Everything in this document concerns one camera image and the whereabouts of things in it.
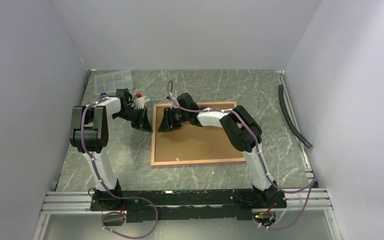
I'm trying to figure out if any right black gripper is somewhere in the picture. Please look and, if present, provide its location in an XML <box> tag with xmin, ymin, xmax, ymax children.
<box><xmin>157</xmin><ymin>107</ymin><xmax>189</xmax><ymax>133</ymax></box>

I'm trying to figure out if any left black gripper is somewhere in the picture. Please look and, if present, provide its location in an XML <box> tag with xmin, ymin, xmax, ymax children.
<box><xmin>113</xmin><ymin>107</ymin><xmax>153</xmax><ymax>134</ymax></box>

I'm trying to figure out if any pink wooden picture frame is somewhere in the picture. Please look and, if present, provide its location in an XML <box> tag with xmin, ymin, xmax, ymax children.
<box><xmin>150</xmin><ymin>101</ymin><xmax>247</xmax><ymax>168</ymax></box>

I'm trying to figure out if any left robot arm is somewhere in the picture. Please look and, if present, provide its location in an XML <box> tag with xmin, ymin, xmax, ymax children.
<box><xmin>69</xmin><ymin>89</ymin><xmax>153</xmax><ymax>210</ymax></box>

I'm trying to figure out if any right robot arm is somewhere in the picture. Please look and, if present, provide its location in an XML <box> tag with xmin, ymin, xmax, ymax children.
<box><xmin>157</xmin><ymin>93</ymin><xmax>285</xmax><ymax>208</ymax></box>

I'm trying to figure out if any clear plastic organizer box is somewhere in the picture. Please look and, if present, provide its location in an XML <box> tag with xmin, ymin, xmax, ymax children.
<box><xmin>93</xmin><ymin>70</ymin><xmax>134</xmax><ymax>95</ymax></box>

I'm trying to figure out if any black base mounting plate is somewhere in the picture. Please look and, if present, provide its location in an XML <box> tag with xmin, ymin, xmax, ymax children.
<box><xmin>90</xmin><ymin>188</ymin><xmax>287</xmax><ymax>223</ymax></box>

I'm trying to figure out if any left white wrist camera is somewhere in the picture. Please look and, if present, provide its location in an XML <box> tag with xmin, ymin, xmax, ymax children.
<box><xmin>133</xmin><ymin>93</ymin><xmax>151</xmax><ymax>110</ymax></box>

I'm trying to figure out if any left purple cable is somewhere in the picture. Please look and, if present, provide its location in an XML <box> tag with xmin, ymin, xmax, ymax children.
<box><xmin>80</xmin><ymin>96</ymin><xmax>160</xmax><ymax>239</ymax></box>

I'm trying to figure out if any purple cable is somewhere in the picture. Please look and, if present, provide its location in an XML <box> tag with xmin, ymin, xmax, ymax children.
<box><xmin>166</xmin><ymin>80</ymin><xmax>317</xmax><ymax>232</ymax></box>
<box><xmin>80</xmin><ymin>96</ymin><xmax>160</xmax><ymax>239</ymax></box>

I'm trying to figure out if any black rubber hose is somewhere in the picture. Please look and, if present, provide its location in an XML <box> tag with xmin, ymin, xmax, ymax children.
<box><xmin>278</xmin><ymin>84</ymin><xmax>313</xmax><ymax>149</ymax></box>

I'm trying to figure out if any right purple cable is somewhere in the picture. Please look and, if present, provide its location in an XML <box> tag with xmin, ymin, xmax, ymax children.
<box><xmin>166</xmin><ymin>80</ymin><xmax>317</xmax><ymax>232</ymax></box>

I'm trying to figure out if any aluminium extrusion rail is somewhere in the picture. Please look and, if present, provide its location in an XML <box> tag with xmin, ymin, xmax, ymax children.
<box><xmin>33</xmin><ymin>187</ymin><xmax>342</xmax><ymax>240</ymax></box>

